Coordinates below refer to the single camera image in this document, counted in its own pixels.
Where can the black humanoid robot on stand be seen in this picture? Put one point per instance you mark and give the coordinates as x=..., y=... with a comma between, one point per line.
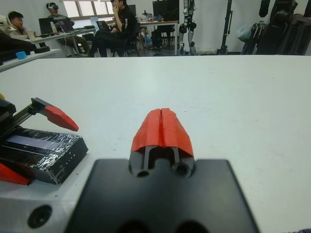
x=279, y=21

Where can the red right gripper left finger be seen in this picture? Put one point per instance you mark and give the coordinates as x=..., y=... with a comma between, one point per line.
x=148, y=131

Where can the white desk with red edge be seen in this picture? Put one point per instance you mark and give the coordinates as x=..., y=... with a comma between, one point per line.
x=158, y=22

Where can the folded black trolley stack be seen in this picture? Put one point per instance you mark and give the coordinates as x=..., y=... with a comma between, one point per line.
x=257, y=38

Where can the person wearing VR headset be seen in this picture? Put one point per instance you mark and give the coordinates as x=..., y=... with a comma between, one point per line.
x=54, y=9

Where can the hanging silver humanoid robot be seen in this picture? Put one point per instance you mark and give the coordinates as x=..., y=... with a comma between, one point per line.
x=187, y=26

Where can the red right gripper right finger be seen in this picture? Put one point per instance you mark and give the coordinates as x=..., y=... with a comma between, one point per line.
x=177, y=133

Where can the small blue block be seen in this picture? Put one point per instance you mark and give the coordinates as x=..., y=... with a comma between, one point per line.
x=20, y=55

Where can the black office chair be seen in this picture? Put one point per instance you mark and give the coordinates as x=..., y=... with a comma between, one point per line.
x=137, y=36

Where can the neighbouring white table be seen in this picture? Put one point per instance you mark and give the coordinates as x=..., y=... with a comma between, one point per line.
x=36, y=55

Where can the long white office desk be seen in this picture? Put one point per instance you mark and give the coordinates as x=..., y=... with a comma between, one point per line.
x=60, y=35

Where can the left gripper yellow bracket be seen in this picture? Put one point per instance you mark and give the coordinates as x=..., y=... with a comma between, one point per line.
x=6, y=114

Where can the flat black base object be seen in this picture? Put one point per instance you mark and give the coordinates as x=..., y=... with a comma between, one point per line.
x=41, y=49

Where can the person in black sweater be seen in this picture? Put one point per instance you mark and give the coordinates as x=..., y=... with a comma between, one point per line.
x=124, y=21

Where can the black computer monitor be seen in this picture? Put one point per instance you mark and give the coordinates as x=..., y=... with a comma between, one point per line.
x=159, y=9

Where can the open black laptop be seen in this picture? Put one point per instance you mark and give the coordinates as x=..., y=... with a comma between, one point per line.
x=45, y=25
x=66, y=25

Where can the shiny black box lid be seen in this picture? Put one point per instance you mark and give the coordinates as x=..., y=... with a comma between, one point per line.
x=48, y=150

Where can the person in beige jacket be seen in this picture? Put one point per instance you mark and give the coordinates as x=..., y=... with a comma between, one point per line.
x=14, y=29

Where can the pale plastic bag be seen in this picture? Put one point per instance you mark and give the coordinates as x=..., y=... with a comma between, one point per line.
x=244, y=32

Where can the white drink bottle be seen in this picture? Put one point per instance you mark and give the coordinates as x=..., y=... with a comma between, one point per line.
x=53, y=27

